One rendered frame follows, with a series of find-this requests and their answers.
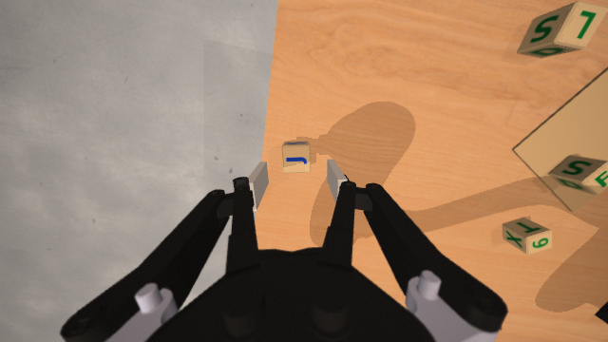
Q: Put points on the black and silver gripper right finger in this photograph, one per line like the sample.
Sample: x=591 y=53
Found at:
x=453 y=304

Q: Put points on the tan flat mat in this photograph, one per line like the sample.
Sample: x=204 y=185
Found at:
x=580 y=128

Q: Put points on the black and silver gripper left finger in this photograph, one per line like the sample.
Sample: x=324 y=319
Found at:
x=138 y=304

